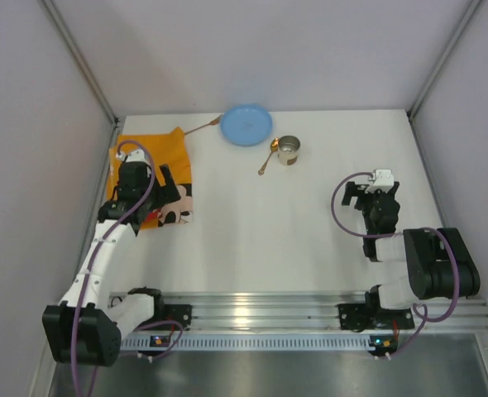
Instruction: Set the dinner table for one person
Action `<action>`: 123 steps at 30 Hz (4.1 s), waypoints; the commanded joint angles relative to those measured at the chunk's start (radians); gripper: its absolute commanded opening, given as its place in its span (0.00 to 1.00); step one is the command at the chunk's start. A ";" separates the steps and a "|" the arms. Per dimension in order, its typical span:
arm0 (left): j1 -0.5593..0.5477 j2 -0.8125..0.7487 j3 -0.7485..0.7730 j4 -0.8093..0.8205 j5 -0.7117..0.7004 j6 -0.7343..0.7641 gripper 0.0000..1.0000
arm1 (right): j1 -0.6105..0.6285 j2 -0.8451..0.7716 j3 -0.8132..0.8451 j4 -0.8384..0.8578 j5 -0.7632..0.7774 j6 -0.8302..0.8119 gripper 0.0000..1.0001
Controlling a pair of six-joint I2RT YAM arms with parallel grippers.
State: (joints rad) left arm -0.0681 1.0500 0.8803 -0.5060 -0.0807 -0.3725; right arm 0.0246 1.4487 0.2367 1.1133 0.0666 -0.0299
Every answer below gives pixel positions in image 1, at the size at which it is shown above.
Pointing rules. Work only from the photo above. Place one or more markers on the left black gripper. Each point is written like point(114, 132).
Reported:
point(157, 194)

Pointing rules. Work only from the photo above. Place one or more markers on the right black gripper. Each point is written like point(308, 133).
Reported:
point(370, 197)

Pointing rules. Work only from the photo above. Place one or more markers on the orange Mickey Mouse placemat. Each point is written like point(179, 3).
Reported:
point(169, 149)

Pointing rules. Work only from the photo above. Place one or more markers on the gold fork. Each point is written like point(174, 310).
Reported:
point(214, 122)

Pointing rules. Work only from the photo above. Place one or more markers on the blue plate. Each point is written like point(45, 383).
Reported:
point(246, 124)

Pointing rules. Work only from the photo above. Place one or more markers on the gold spoon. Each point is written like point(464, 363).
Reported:
point(274, 146)

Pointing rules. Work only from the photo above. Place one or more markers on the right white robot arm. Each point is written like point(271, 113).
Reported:
point(439, 267)

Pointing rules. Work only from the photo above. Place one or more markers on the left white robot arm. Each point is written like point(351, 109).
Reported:
point(82, 327)

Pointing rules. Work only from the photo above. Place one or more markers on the metal cup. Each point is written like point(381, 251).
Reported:
point(288, 149)

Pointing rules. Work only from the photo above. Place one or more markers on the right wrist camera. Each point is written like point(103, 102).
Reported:
point(381, 180)

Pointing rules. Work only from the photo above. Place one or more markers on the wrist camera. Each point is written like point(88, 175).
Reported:
point(381, 180)
point(137, 155)

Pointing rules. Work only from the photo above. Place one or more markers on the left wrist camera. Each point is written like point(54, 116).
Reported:
point(137, 155)

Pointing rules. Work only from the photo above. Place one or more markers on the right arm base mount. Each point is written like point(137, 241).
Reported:
point(359, 317)

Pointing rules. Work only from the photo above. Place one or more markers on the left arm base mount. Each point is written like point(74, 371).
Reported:
point(181, 313)

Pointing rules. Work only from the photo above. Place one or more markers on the slotted cable duct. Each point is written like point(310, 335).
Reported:
point(248, 343)

